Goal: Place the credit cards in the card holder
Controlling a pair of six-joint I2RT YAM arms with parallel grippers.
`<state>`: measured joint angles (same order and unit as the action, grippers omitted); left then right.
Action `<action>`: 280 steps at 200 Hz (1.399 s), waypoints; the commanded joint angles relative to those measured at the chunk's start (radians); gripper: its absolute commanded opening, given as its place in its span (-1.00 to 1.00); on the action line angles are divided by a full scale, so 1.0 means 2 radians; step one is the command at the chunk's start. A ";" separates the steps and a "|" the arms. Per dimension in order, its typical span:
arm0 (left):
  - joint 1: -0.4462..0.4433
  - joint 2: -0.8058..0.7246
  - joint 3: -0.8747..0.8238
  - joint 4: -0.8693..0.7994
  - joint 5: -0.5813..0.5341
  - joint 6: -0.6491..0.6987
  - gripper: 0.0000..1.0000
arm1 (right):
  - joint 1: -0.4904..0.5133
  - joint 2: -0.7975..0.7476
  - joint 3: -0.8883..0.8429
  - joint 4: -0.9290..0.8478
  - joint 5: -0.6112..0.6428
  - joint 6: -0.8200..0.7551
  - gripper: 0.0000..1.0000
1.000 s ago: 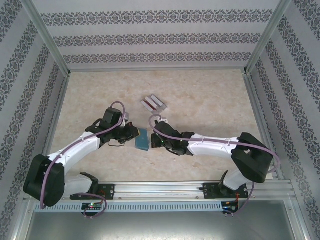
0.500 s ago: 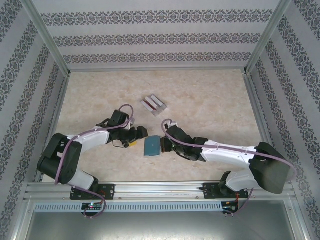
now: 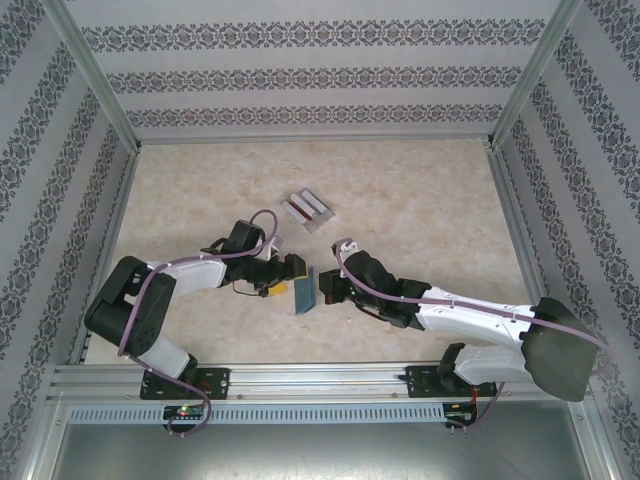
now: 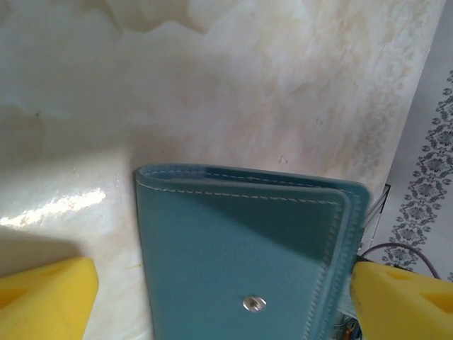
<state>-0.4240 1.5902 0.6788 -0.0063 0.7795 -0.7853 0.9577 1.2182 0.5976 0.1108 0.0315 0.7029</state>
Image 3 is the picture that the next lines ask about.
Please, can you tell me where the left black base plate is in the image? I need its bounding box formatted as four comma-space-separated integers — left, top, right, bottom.
139, 367, 232, 401

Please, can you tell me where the grey sheet metal tray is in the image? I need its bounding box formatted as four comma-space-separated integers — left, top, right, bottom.
29, 394, 616, 480

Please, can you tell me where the thin black wire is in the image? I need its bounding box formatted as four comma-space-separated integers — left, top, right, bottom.
358, 305, 396, 324
232, 280, 266, 299

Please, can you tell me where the right aluminium table edge rail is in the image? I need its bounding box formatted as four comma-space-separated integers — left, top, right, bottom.
487, 144, 584, 361

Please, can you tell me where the right aluminium corner post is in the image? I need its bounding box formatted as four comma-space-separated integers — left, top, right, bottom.
487, 0, 584, 149

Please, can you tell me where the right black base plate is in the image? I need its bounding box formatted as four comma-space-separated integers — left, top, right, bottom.
405, 364, 506, 400

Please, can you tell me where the left aluminium table edge rail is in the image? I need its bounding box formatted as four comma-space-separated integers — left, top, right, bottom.
69, 144, 141, 366

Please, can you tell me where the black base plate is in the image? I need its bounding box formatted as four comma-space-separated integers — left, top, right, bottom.
139, 367, 232, 401
405, 364, 506, 400

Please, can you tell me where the grey ridged metal block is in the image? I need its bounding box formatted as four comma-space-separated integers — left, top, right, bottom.
280, 187, 336, 235

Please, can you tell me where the aluminium mounting rail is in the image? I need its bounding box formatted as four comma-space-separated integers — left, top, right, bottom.
47, 363, 586, 401

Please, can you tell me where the left thin black wire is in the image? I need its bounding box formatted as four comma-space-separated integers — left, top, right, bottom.
232, 280, 266, 299

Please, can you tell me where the aluminium table edge rail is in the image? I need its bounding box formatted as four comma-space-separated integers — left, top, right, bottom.
487, 144, 584, 361
69, 144, 141, 366

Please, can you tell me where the blue card holder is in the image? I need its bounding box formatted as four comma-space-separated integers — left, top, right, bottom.
293, 267, 321, 316

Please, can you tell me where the aluminium corner post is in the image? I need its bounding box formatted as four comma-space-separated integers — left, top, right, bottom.
487, 0, 584, 149
42, 0, 142, 151

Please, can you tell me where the left aluminium corner post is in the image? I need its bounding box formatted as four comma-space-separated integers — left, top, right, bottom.
42, 0, 142, 151

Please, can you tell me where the right thin black wire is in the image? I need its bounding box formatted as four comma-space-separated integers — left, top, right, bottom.
358, 305, 396, 324

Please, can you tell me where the aluminium table back rail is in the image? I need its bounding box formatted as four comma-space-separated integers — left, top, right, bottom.
137, 135, 494, 147

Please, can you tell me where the left controller circuit board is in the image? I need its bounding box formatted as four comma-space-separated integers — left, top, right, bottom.
164, 405, 207, 421

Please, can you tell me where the slotted grey cable duct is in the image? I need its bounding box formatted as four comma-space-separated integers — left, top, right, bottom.
67, 403, 446, 425

